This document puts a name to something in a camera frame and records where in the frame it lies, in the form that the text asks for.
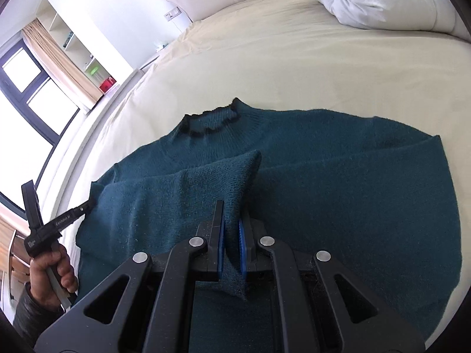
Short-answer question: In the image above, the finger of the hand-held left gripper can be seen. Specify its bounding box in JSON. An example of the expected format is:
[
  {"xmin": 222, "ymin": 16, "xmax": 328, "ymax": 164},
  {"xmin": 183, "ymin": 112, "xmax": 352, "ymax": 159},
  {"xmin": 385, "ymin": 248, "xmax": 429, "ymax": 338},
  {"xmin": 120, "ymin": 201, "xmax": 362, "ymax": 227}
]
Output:
[
  {"xmin": 21, "ymin": 181, "xmax": 44, "ymax": 230},
  {"xmin": 52, "ymin": 200, "xmax": 97, "ymax": 234}
]

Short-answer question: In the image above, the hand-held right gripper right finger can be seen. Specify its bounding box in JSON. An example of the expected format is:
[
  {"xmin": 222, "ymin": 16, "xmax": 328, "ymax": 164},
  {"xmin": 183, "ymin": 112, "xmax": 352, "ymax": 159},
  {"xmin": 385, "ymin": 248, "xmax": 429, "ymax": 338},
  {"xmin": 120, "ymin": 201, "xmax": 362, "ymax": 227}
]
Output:
[{"xmin": 238, "ymin": 217, "xmax": 425, "ymax": 353}]

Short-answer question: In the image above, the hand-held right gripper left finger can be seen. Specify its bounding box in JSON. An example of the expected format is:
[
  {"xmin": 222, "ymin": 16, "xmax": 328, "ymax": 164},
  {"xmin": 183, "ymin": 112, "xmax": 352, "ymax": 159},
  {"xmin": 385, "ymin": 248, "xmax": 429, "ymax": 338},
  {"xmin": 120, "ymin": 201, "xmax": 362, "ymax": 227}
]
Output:
[{"xmin": 35, "ymin": 200, "xmax": 226, "ymax": 353}]

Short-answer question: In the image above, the teal knit sweater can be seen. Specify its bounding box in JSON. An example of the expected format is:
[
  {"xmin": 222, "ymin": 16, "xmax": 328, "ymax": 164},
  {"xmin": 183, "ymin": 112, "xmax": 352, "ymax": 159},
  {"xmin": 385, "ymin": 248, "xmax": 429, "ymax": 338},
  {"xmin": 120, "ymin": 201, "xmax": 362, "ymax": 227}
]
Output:
[{"xmin": 75, "ymin": 97, "xmax": 463, "ymax": 353}]

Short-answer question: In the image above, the person's left forearm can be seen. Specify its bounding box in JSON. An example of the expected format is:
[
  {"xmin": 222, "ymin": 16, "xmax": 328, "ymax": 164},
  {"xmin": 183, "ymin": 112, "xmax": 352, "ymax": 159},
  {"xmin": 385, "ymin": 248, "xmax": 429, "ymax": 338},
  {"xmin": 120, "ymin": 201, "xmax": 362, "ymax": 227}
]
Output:
[{"xmin": 13, "ymin": 282, "xmax": 69, "ymax": 339}]

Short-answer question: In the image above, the person's left hand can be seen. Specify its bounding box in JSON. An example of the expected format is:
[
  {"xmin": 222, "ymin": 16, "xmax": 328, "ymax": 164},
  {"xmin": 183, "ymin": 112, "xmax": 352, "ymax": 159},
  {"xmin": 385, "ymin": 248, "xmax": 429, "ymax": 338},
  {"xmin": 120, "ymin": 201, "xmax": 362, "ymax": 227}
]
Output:
[{"xmin": 29, "ymin": 244, "xmax": 79, "ymax": 307}]

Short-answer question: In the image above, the wooden furniture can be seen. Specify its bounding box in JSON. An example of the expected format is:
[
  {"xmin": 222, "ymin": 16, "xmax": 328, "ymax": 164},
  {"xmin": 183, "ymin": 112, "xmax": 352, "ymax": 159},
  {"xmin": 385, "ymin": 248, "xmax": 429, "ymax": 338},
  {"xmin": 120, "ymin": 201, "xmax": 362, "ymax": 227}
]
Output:
[{"xmin": 0, "ymin": 215, "xmax": 23, "ymax": 302}]

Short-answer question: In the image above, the white window ledge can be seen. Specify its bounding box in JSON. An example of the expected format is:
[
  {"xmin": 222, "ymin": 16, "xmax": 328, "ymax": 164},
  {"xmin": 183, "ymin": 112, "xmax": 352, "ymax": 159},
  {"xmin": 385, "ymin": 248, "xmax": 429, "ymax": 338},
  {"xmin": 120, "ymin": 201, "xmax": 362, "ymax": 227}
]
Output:
[{"xmin": 33, "ymin": 70, "xmax": 142, "ymax": 207}]

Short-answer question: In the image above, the black framed window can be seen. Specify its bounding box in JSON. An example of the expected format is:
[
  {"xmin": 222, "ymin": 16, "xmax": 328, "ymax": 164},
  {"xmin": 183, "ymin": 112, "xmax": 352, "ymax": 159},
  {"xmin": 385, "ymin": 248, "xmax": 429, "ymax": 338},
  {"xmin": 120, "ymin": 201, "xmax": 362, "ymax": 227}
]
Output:
[{"xmin": 0, "ymin": 40, "xmax": 79, "ymax": 214}]

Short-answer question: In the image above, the beige curtain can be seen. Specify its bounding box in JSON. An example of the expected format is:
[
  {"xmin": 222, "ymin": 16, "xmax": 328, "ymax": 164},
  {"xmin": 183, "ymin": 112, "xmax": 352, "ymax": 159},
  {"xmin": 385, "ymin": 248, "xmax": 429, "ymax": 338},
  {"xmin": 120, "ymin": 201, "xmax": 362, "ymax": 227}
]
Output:
[{"xmin": 20, "ymin": 18, "xmax": 104, "ymax": 105}]

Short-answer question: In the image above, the white shelf unit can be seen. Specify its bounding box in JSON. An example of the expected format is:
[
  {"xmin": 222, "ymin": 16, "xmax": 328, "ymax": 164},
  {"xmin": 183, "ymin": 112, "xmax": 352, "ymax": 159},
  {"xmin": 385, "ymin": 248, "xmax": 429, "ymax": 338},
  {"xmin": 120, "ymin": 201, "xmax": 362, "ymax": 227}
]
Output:
[{"xmin": 37, "ymin": 0, "xmax": 120, "ymax": 94}]

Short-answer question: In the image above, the white nightstand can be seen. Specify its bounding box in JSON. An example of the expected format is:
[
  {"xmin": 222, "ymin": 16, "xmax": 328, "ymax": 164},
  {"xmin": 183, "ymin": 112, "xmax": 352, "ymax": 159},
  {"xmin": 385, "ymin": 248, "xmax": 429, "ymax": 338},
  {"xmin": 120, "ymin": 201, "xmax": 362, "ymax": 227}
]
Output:
[{"xmin": 139, "ymin": 53, "xmax": 160, "ymax": 72}]

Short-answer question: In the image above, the bed with beige sheet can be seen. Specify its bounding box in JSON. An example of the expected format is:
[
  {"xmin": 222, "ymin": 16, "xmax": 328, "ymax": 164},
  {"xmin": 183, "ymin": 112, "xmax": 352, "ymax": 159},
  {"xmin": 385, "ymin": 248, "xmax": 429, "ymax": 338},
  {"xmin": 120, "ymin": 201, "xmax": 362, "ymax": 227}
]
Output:
[{"xmin": 35, "ymin": 0, "xmax": 471, "ymax": 342}]

